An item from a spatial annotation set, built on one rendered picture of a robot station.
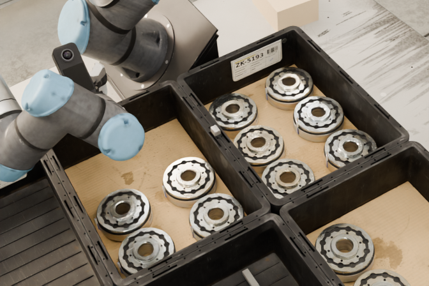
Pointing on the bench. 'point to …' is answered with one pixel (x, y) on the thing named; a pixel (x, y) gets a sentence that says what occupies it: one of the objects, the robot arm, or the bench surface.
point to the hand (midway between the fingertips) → (62, 73)
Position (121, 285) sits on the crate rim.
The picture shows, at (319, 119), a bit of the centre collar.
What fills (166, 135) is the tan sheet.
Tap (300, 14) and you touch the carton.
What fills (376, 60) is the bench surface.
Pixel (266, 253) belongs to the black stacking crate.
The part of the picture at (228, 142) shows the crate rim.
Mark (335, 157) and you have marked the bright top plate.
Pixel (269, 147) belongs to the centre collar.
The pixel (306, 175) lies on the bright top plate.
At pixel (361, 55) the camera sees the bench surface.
